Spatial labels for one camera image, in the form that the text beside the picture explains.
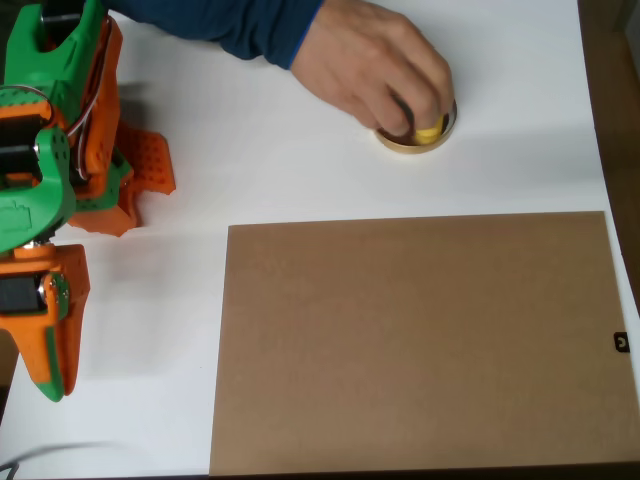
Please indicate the small yellow plastic piece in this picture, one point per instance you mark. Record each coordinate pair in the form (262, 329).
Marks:
(427, 134)

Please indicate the bare person hand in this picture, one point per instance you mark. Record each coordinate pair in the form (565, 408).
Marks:
(370, 65)

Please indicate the forearm in blue sleeve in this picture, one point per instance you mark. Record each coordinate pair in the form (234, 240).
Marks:
(225, 20)

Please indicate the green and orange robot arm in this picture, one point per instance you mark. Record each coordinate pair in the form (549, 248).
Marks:
(30, 210)

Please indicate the round gold-rimmed dish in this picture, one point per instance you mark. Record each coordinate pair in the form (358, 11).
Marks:
(410, 149)

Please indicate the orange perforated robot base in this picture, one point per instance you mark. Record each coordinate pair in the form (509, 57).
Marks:
(150, 165)

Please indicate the orange gripper black servo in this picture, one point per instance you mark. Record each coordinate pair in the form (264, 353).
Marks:
(30, 300)

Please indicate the brown cardboard mat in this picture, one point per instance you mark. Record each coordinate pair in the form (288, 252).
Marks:
(425, 345)

